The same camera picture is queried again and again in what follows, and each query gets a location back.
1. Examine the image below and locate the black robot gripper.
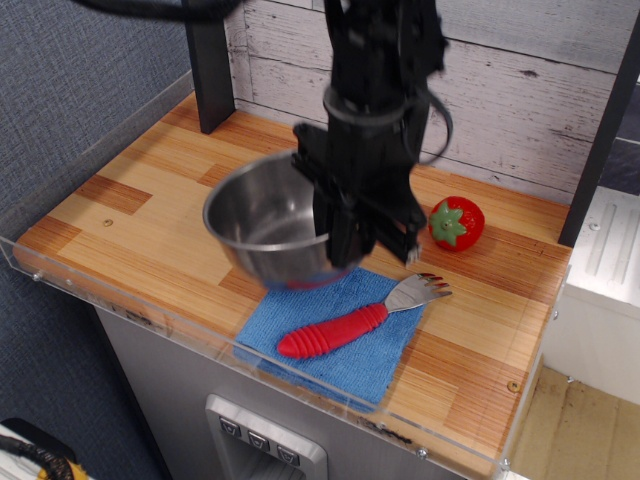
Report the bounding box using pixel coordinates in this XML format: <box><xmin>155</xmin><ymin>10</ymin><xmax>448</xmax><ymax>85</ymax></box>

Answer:
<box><xmin>293</xmin><ymin>87</ymin><xmax>428</xmax><ymax>268</ymax></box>

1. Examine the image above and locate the silver metal pot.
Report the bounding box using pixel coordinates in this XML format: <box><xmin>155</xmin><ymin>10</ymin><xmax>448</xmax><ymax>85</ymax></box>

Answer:
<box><xmin>203</xmin><ymin>150</ymin><xmax>363</xmax><ymax>290</ymax></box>

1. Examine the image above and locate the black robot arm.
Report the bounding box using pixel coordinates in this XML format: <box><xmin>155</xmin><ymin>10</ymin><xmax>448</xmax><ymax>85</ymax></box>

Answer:
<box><xmin>294</xmin><ymin>1</ymin><xmax>453</xmax><ymax>268</ymax></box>

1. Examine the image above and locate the blue cloth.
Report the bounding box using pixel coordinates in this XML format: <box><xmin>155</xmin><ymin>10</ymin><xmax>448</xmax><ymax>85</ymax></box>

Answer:
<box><xmin>234</xmin><ymin>268</ymin><xmax>424</xmax><ymax>411</ymax></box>

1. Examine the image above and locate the red toy strawberry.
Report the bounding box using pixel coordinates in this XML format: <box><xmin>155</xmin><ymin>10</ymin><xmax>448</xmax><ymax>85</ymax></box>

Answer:
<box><xmin>428</xmin><ymin>196</ymin><xmax>485</xmax><ymax>252</ymax></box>

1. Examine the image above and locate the clear acrylic table guard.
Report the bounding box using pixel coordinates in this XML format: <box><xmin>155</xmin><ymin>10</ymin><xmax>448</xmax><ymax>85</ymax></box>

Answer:
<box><xmin>15</xmin><ymin>71</ymin><xmax>581</xmax><ymax>479</ymax></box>

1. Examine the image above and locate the grey cabinet with buttons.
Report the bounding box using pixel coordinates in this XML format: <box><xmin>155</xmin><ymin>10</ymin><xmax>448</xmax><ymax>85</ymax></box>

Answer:
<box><xmin>97</xmin><ymin>310</ymin><xmax>457</xmax><ymax>479</ymax></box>

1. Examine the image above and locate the red handled metal fork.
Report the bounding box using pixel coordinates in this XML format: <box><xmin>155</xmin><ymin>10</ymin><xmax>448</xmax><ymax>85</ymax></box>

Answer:
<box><xmin>276</xmin><ymin>273</ymin><xmax>452</xmax><ymax>360</ymax></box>

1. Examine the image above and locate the black vertical post left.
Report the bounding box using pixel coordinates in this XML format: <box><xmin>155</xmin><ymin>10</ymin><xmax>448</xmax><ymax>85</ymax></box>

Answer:
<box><xmin>181</xmin><ymin>1</ymin><xmax>239</xmax><ymax>134</ymax></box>

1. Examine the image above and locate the black vertical post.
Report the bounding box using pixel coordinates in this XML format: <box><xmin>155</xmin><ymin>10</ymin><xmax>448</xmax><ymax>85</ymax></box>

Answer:
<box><xmin>558</xmin><ymin>17</ymin><xmax>639</xmax><ymax>247</ymax></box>
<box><xmin>181</xmin><ymin>1</ymin><xmax>239</xmax><ymax>134</ymax></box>

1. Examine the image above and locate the black vertical post right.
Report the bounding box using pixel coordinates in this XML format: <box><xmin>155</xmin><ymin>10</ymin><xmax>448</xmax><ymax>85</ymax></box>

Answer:
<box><xmin>558</xmin><ymin>17</ymin><xmax>639</xmax><ymax>247</ymax></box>

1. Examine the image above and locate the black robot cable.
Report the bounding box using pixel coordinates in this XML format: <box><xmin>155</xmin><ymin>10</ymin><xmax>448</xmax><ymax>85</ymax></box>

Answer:
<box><xmin>69</xmin><ymin>0</ymin><xmax>455</xmax><ymax>166</ymax></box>

